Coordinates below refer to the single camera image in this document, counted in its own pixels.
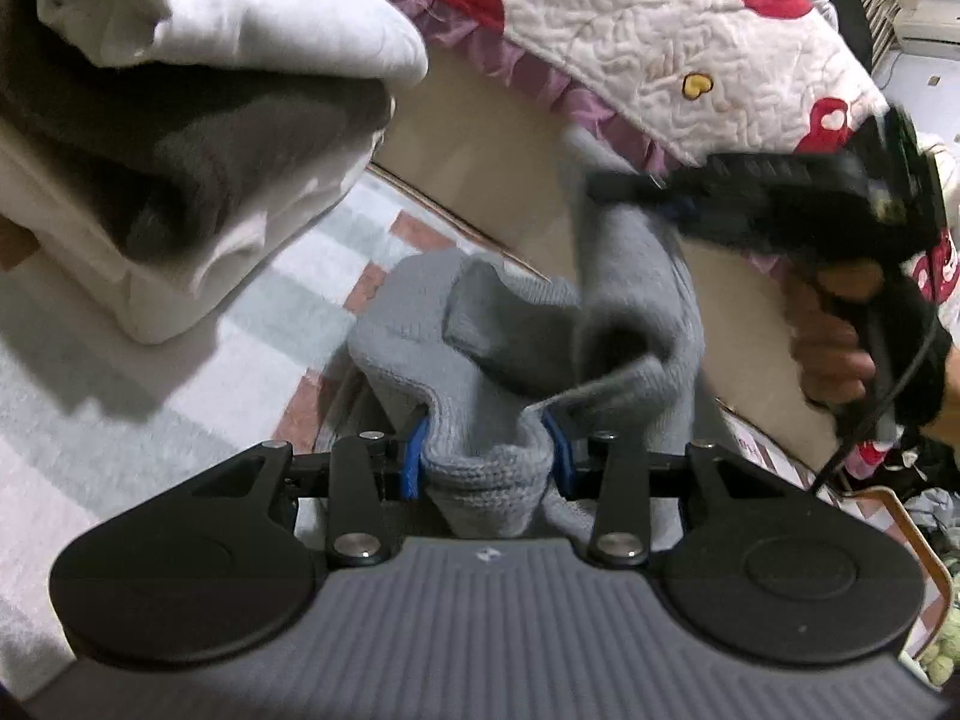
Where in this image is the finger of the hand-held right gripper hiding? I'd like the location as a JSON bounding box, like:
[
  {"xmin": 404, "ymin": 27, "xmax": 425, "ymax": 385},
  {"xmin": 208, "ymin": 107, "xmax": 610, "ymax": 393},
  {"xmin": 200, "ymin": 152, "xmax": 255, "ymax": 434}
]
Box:
[{"xmin": 585, "ymin": 169, "xmax": 695, "ymax": 222}]

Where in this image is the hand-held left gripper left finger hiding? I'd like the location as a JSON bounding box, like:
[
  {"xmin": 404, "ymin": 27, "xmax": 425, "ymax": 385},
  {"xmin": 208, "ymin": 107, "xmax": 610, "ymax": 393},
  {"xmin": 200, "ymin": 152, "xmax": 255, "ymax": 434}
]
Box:
[{"xmin": 187, "ymin": 409, "xmax": 432, "ymax": 569}]

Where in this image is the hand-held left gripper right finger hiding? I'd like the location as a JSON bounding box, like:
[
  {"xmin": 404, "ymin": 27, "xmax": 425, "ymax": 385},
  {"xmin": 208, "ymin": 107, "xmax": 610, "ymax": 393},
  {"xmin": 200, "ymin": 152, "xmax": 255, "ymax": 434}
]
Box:
[{"xmin": 540, "ymin": 411, "xmax": 766, "ymax": 569}]

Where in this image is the grey knit sweater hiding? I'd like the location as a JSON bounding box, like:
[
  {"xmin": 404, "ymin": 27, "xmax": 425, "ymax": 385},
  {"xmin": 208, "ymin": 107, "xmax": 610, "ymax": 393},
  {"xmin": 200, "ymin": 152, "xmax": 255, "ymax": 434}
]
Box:
[{"xmin": 346, "ymin": 120, "xmax": 710, "ymax": 541}]

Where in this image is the stack of folded clothes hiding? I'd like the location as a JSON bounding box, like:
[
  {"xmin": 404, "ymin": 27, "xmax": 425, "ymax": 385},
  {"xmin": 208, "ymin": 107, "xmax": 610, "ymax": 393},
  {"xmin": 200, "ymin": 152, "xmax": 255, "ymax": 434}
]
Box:
[{"xmin": 0, "ymin": 0, "xmax": 397, "ymax": 263}]

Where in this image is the person's right hand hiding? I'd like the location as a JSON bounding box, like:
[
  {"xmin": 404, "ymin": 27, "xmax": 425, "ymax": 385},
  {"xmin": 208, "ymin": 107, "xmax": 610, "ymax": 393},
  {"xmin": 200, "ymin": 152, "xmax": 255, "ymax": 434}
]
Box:
[{"xmin": 784, "ymin": 259, "xmax": 878, "ymax": 413}]

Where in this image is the beige bed base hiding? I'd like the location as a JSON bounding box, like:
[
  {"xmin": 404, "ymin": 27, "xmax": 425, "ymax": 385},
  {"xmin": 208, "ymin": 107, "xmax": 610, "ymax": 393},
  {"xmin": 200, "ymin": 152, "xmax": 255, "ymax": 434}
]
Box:
[{"xmin": 371, "ymin": 49, "xmax": 841, "ymax": 466}]

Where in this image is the white quilted bedspread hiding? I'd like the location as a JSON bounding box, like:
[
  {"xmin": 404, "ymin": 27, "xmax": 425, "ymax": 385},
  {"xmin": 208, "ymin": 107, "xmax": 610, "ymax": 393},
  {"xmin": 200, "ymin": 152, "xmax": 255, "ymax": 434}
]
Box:
[{"xmin": 292, "ymin": 0, "xmax": 960, "ymax": 481}]

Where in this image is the black chair back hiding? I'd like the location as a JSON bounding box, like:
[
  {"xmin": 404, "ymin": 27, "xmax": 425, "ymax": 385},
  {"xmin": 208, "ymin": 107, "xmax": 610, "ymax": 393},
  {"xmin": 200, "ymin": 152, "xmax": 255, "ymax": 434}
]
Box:
[{"xmin": 825, "ymin": 0, "xmax": 875, "ymax": 72}]

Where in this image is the white radiator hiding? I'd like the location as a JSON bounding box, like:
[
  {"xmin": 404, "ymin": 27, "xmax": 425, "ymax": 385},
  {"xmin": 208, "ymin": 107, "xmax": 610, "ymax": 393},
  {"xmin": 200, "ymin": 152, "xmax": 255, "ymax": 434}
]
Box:
[{"xmin": 862, "ymin": 0, "xmax": 960, "ymax": 72}]

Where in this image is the checkered rug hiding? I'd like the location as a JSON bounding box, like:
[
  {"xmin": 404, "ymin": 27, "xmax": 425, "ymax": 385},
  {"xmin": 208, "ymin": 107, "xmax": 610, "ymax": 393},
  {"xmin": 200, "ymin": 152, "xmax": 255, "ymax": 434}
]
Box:
[{"xmin": 0, "ymin": 165, "xmax": 960, "ymax": 698}]

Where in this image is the grey-blue cloth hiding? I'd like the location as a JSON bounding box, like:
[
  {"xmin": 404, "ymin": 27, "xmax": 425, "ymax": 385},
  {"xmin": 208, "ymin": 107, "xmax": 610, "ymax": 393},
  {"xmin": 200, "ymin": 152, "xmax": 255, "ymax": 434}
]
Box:
[{"xmin": 904, "ymin": 487, "xmax": 960, "ymax": 541}]

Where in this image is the green plush toy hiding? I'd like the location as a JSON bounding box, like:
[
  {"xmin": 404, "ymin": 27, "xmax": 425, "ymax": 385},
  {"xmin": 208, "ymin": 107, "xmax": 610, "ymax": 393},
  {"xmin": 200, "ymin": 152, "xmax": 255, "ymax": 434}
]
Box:
[{"xmin": 919, "ymin": 604, "xmax": 960, "ymax": 687}]

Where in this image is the folded pale grey garment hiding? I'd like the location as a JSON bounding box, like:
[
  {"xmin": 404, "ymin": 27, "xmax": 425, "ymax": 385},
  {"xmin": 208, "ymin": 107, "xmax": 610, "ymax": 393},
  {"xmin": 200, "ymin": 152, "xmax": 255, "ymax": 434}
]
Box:
[{"xmin": 15, "ymin": 0, "xmax": 430, "ymax": 87}]

